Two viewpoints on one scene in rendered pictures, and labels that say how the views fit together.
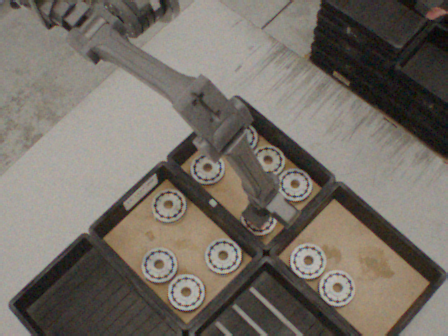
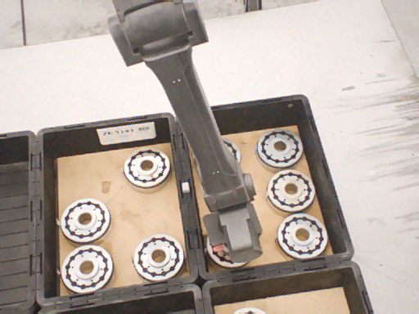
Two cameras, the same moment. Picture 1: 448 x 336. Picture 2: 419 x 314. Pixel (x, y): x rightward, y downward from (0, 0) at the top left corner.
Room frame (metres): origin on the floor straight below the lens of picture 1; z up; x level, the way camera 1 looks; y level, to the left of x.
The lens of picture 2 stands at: (0.03, -0.37, 2.03)
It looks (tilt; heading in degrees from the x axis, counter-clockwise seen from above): 58 degrees down; 29
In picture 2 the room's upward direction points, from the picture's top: 2 degrees counter-clockwise
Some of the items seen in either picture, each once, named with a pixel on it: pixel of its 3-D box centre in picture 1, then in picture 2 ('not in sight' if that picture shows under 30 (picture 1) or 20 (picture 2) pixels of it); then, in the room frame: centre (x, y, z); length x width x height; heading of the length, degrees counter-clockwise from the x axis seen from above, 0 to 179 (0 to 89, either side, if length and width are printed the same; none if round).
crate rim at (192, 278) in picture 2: (174, 242); (113, 202); (0.45, 0.09, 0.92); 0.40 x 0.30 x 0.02; 36
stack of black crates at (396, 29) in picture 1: (368, 34); not in sight; (1.42, -0.84, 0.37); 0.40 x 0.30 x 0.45; 38
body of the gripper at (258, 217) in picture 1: (262, 204); (232, 219); (0.50, -0.16, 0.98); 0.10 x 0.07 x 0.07; 134
